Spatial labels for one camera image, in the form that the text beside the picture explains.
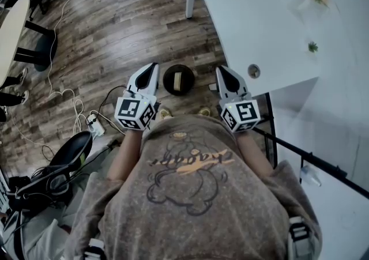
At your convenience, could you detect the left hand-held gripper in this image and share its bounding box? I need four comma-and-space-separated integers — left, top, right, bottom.
114, 62, 160, 132

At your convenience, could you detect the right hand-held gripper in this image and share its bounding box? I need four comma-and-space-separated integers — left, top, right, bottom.
216, 65, 262, 134

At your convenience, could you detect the yellow rectangular tray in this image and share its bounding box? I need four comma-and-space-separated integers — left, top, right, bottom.
172, 71, 183, 92

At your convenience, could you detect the black round waste bin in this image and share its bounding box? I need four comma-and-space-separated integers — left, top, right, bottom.
161, 64, 195, 97

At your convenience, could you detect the person's right forearm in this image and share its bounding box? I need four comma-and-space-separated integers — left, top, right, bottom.
234, 131, 274, 178

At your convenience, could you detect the person's left forearm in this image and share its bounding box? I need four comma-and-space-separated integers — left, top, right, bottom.
107, 129, 145, 182

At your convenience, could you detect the white power strip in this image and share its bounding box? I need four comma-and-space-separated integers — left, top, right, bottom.
85, 112, 107, 136

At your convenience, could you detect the white table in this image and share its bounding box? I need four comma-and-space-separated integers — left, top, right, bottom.
185, 0, 351, 95

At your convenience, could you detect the small green potted plant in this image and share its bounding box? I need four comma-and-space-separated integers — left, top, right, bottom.
306, 40, 319, 55

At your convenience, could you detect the black chair seat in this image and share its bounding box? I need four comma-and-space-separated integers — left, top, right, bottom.
48, 131, 94, 169

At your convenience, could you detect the small clear plastic bottle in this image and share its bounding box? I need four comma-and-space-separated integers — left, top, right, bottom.
299, 164, 323, 188

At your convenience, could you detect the person's brown printed t-shirt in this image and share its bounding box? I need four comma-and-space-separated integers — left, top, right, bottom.
63, 114, 323, 260

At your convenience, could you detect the round beige table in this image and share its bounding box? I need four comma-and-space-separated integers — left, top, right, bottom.
0, 0, 59, 88

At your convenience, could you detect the whiteboard with black stand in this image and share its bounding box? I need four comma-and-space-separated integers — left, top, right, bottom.
253, 91, 369, 260

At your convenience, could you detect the round table cable grommet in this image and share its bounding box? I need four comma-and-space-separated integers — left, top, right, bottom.
247, 63, 262, 79

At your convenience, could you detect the black cable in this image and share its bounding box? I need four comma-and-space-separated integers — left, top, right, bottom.
97, 84, 131, 136

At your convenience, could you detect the long white cable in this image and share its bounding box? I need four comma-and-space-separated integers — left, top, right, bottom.
8, 0, 100, 146

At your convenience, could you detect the white backpack strap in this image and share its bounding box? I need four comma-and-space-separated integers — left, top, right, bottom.
84, 238, 107, 260
287, 216, 311, 257

